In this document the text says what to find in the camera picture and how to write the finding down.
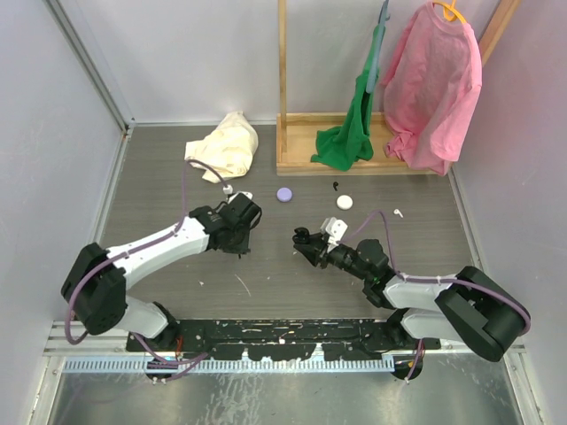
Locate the blue hanger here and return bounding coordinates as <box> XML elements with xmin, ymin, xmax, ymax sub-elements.
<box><xmin>365</xmin><ymin>0</ymin><xmax>390</xmax><ymax>94</ymax></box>

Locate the black earbud charging case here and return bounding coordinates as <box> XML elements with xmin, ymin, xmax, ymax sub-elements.
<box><xmin>292</xmin><ymin>227</ymin><xmax>310</xmax><ymax>244</ymax></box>

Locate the pink shirt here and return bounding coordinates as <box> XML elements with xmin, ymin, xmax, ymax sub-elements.
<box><xmin>381</xmin><ymin>2</ymin><xmax>482</xmax><ymax>175</ymax></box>

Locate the white cable duct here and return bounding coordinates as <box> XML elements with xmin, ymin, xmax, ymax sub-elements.
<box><xmin>62</xmin><ymin>355</ymin><xmax>395</xmax><ymax>375</ymax></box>

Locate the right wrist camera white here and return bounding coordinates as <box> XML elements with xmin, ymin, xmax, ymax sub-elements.
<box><xmin>321</xmin><ymin>217</ymin><xmax>348</xmax><ymax>246</ymax></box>

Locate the cream cloth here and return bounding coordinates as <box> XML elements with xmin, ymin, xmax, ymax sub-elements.
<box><xmin>184</xmin><ymin>111</ymin><xmax>259</xmax><ymax>181</ymax></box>

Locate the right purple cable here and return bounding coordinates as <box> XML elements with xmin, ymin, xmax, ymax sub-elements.
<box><xmin>338</xmin><ymin>210</ymin><xmax>532</xmax><ymax>386</ymax></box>

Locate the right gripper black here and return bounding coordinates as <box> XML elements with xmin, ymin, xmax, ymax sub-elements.
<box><xmin>294</xmin><ymin>231</ymin><xmax>371</xmax><ymax>282</ymax></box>

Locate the white earbud charging case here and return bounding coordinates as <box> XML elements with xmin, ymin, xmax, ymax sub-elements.
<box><xmin>336</xmin><ymin>195</ymin><xmax>353</xmax><ymax>211</ymax></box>

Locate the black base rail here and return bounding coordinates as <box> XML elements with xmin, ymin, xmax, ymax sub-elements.
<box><xmin>126</xmin><ymin>317</ymin><xmax>439</xmax><ymax>362</ymax></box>

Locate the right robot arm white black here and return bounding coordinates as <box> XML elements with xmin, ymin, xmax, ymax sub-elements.
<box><xmin>292</xmin><ymin>228</ymin><xmax>531</xmax><ymax>362</ymax></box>

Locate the wooden clothes rack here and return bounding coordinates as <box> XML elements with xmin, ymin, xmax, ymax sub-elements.
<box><xmin>276</xmin><ymin>0</ymin><xmax>520</xmax><ymax>176</ymax></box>

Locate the purple earbud charging case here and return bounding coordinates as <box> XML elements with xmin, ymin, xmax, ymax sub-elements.
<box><xmin>276</xmin><ymin>187</ymin><xmax>293</xmax><ymax>203</ymax></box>

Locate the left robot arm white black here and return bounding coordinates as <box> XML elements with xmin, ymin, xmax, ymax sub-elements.
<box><xmin>61</xmin><ymin>192</ymin><xmax>262</xmax><ymax>351</ymax></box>

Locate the orange hanger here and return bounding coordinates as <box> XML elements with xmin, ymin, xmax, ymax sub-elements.
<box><xmin>432</xmin><ymin>0</ymin><xmax>467</xmax><ymax>24</ymax></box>

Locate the green shirt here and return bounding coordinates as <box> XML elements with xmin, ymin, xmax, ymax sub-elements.
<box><xmin>310</xmin><ymin>26</ymin><xmax>378</xmax><ymax>172</ymax></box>

